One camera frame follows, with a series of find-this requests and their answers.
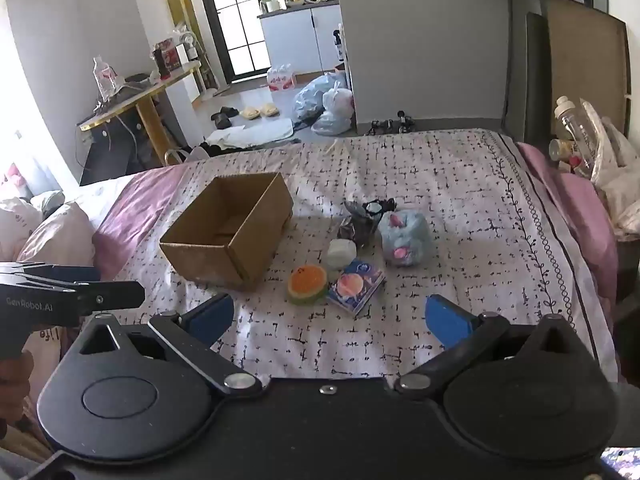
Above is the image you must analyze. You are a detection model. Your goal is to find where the red box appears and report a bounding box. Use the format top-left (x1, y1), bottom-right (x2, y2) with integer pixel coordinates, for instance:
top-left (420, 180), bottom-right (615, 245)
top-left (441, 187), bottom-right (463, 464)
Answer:
top-left (152, 38), bottom-right (182, 76)

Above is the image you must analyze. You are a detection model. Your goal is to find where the grey white cloth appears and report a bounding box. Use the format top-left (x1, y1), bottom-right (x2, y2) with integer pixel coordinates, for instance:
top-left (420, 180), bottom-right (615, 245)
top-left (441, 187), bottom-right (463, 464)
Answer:
top-left (30, 190), bottom-right (66, 214)

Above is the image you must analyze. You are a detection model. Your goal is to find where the small jar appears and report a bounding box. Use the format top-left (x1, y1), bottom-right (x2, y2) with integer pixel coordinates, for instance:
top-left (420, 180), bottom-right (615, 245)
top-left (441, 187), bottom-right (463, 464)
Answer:
top-left (548, 138), bottom-right (576, 162)

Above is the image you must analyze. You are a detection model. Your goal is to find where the white floor mat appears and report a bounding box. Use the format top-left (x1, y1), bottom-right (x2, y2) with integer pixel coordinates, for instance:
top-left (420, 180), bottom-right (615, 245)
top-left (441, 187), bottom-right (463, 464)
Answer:
top-left (204, 118), bottom-right (295, 146)

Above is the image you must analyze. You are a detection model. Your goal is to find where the pair of grey shoes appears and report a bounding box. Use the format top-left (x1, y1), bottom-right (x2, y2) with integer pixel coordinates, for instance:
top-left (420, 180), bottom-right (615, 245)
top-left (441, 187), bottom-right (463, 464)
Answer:
top-left (366, 109), bottom-right (416, 136)

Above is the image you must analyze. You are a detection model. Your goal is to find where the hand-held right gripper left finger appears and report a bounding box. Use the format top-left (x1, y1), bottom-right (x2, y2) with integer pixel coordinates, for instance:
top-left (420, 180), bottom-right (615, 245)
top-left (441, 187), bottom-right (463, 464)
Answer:
top-left (75, 292), bottom-right (264, 396)

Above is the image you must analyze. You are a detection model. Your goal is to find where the clear plastic water bottle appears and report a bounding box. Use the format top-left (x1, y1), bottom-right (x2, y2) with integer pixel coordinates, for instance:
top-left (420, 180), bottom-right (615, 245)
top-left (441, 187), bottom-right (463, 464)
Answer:
top-left (92, 55), bottom-right (117, 102)

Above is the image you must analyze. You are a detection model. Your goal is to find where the brown headboard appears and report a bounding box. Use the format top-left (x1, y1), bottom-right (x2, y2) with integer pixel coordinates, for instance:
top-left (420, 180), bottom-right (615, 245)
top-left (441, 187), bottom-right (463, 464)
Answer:
top-left (542, 0), bottom-right (632, 162)

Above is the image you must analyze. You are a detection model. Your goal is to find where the gold rimmed round table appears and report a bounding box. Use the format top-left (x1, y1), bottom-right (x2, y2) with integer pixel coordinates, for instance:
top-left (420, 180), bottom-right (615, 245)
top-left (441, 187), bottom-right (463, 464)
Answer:
top-left (77, 60), bottom-right (202, 167)

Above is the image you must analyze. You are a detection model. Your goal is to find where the pair of black slippers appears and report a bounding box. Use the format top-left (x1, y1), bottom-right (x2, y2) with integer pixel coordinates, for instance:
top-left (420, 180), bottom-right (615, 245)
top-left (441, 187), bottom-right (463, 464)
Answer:
top-left (210, 106), bottom-right (241, 130)

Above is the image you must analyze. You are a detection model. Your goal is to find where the dark upright panel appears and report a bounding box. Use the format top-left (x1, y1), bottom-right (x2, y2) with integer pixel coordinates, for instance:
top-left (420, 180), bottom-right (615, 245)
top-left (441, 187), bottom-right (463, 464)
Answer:
top-left (502, 12), bottom-right (551, 147)

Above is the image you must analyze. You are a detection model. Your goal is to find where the white kitchen cabinet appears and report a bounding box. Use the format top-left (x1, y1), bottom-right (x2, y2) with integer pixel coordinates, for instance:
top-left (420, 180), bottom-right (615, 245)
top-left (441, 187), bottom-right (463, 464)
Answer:
top-left (257, 2), bottom-right (344, 76)

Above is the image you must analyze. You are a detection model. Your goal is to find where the blue pink tissue packet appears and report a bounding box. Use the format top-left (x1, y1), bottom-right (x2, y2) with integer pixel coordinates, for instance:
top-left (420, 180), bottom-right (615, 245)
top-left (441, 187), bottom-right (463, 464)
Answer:
top-left (326, 258), bottom-right (386, 318)

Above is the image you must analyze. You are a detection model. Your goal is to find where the pink bed sheet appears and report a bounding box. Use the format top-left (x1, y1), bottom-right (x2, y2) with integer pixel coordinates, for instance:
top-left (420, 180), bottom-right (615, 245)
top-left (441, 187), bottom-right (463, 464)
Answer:
top-left (516, 142), bottom-right (622, 306)

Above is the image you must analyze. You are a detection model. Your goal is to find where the clear bottle with white cap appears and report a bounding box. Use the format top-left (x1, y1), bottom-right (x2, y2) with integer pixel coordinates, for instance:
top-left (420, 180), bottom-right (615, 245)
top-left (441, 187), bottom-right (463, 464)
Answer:
top-left (553, 95), bottom-right (596, 172)

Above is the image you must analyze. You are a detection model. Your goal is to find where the blue fluffy plush toy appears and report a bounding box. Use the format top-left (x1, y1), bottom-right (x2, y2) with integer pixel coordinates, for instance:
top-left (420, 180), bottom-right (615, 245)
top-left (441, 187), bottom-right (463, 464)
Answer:
top-left (377, 210), bottom-right (435, 267)

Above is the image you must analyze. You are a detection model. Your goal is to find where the brown cardboard box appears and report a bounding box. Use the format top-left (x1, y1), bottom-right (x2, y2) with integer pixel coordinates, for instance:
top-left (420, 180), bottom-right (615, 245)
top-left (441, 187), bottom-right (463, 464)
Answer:
top-left (159, 172), bottom-right (295, 291)

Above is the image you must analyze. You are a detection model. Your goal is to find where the white tote bag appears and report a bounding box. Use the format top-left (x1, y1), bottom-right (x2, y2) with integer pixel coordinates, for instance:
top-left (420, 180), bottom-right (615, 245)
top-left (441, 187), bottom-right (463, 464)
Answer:
top-left (164, 147), bottom-right (202, 166)

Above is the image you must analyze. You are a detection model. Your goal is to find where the pale pink printed pillow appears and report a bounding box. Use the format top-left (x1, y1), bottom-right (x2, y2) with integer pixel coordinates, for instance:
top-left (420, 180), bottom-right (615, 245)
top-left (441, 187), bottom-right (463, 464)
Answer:
top-left (0, 197), bottom-right (44, 262)

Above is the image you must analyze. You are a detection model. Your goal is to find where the white crumpled plastic bag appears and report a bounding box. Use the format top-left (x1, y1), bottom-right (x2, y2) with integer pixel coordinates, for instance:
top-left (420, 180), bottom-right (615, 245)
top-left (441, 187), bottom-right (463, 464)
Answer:
top-left (580, 99), bottom-right (640, 237)

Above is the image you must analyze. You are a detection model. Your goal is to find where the black scrunchie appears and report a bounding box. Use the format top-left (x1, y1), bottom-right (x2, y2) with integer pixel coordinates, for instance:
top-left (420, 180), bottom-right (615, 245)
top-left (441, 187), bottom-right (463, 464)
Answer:
top-left (362, 198), bottom-right (398, 216)

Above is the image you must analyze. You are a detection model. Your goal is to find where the clear bag of black items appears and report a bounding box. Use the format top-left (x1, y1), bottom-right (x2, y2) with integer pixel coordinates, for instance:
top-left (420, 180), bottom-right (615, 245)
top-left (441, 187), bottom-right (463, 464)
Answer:
top-left (337, 200), bottom-right (381, 250)

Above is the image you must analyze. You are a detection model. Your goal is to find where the pile of dark clothes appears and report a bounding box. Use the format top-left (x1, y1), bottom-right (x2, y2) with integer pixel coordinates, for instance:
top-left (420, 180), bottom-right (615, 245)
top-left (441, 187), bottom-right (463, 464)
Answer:
top-left (192, 142), bottom-right (237, 159)

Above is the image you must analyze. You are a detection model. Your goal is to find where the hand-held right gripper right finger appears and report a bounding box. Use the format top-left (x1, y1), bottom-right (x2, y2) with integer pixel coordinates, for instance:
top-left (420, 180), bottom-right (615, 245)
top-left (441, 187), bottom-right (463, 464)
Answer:
top-left (394, 294), bottom-right (581, 396)

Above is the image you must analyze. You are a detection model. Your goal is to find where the pack of water bottles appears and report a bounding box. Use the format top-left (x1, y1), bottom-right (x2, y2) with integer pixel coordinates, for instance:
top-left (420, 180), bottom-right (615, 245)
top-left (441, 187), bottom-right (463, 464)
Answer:
top-left (266, 63), bottom-right (297, 92)

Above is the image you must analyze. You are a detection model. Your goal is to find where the person's left hand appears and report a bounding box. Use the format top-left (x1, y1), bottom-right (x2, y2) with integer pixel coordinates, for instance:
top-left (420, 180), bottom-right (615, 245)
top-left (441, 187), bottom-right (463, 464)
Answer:
top-left (0, 351), bottom-right (34, 427)

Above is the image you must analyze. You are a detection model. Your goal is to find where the clear plastic bag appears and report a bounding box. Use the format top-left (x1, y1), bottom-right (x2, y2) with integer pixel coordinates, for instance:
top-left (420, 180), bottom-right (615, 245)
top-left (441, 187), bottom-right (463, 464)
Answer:
top-left (310, 112), bottom-right (354, 136)

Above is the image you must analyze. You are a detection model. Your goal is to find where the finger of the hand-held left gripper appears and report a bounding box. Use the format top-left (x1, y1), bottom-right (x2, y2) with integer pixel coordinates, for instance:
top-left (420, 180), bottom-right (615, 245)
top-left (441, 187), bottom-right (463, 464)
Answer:
top-left (75, 281), bottom-right (146, 318)
top-left (0, 262), bottom-right (102, 287)

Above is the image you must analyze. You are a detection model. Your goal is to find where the orange green round squishy toy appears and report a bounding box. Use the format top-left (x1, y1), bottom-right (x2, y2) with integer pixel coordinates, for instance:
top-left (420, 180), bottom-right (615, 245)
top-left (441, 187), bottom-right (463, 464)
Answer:
top-left (286, 264), bottom-right (330, 306)

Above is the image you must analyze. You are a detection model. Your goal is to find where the black framed glass door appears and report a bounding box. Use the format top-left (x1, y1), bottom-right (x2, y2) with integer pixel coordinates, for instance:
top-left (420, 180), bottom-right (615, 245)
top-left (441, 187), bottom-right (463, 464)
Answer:
top-left (192, 0), bottom-right (266, 84)

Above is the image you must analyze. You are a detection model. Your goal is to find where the black cabinet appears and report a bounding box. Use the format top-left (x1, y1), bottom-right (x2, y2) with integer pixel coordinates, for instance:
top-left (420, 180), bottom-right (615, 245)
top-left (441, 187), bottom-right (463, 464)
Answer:
top-left (79, 110), bottom-right (152, 187)

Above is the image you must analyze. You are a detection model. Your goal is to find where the blue grey plastic bag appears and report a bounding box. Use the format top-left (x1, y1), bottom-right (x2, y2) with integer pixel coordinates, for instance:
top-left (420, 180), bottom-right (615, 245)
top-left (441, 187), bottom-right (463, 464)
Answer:
top-left (291, 73), bottom-right (346, 122)

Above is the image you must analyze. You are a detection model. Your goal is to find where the white round container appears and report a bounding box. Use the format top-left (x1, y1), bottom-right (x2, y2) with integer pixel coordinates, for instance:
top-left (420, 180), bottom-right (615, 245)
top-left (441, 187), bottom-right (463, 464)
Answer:
top-left (327, 238), bottom-right (358, 269)

